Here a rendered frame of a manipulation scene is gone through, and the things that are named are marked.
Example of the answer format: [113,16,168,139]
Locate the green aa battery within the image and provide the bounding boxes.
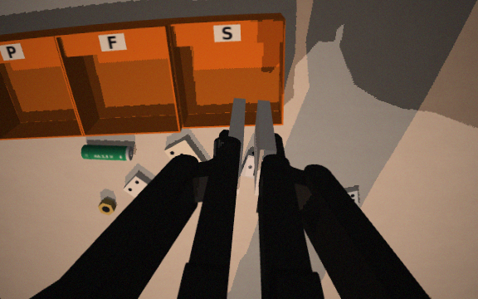
[81,145,134,161]

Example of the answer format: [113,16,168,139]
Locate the yellow hex nut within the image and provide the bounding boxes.
[98,199,116,215]

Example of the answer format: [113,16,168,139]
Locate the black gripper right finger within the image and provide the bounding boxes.
[254,100,431,299]

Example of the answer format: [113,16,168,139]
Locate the orange rack of three bins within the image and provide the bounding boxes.
[0,13,285,140]

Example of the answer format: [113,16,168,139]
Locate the beige domino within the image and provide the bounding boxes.
[345,187,359,205]
[123,172,149,197]

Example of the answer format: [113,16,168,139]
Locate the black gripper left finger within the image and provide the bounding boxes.
[29,98,246,299]

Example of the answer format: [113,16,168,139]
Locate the white domino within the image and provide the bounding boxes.
[164,136,204,162]

